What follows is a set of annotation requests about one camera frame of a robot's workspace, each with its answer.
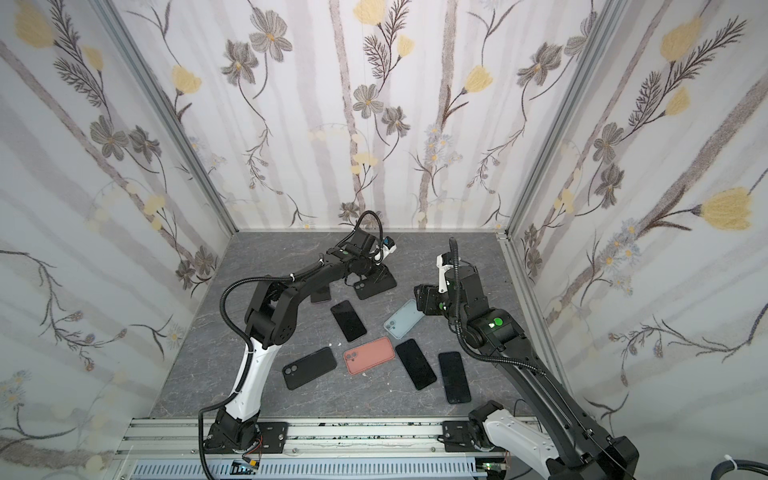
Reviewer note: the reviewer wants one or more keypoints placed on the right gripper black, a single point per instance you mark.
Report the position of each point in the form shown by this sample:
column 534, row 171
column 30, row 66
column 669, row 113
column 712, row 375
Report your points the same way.
column 432, row 297

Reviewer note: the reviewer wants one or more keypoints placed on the black phone case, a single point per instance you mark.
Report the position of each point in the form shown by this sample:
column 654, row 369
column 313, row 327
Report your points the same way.
column 377, row 281
column 309, row 368

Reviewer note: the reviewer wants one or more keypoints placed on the blue-edged black phone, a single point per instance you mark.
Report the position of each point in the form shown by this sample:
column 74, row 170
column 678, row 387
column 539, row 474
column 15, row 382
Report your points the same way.
column 416, row 365

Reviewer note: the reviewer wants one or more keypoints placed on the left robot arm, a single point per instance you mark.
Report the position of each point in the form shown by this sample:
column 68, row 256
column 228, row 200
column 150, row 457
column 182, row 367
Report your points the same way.
column 271, row 319

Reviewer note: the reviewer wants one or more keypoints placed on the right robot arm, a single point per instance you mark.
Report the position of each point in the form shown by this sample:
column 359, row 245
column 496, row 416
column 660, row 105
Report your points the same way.
column 567, row 443

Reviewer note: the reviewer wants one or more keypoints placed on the small dark phone left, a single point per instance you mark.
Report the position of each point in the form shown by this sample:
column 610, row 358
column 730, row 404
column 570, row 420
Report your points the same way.
column 321, row 295

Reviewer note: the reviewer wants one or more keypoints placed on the light green phone case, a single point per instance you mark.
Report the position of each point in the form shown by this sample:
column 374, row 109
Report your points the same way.
column 399, row 324

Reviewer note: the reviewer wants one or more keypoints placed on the purple-edged black phone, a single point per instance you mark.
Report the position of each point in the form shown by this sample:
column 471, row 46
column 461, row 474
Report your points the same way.
column 348, row 321

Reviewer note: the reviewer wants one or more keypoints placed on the black phone right front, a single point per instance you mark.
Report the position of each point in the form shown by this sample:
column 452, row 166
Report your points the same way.
column 454, row 378

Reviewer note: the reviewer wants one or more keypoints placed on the pink phone case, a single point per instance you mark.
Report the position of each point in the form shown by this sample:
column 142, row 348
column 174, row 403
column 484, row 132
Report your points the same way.
column 369, row 355

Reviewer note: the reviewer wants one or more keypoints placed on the black phone case front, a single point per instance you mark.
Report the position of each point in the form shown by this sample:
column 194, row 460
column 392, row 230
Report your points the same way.
column 309, row 368

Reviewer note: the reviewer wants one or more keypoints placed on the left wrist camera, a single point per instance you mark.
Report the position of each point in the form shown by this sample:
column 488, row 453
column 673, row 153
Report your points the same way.
column 388, row 247

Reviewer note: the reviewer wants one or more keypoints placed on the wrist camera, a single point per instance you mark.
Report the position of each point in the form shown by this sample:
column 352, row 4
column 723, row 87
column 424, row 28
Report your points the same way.
column 388, row 247
column 444, row 263

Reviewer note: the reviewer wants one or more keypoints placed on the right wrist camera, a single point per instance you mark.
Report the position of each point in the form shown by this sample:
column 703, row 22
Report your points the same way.
column 444, row 263

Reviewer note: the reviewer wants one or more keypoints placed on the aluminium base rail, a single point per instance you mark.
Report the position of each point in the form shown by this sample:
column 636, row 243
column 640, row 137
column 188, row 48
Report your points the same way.
column 303, row 438

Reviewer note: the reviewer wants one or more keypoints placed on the white vented cable duct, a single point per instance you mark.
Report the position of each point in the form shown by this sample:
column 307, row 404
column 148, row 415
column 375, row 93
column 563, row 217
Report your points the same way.
column 318, row 468

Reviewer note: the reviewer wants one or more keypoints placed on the aluminium corner frame post right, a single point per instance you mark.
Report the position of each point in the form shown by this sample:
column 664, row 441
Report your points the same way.
column 597, row 43

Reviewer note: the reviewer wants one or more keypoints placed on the aluminium corner frame post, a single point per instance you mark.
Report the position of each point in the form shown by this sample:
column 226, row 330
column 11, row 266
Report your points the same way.
column 597, row 43
column 117, row 31

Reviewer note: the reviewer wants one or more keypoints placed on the aluminium corner frame post left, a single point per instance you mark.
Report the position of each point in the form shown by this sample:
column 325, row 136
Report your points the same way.
column 117, row 31

